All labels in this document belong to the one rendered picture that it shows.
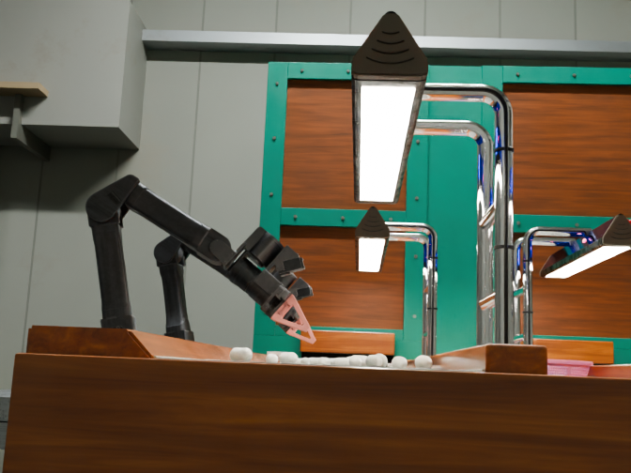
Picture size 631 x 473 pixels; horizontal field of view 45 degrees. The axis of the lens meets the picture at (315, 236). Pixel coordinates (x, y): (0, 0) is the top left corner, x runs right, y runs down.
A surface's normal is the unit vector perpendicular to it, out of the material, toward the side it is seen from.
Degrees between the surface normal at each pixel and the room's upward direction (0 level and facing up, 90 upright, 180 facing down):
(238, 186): 90
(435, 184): 90
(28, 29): 90
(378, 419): 90
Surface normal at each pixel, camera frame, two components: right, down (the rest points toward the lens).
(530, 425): -0.06, -0.18
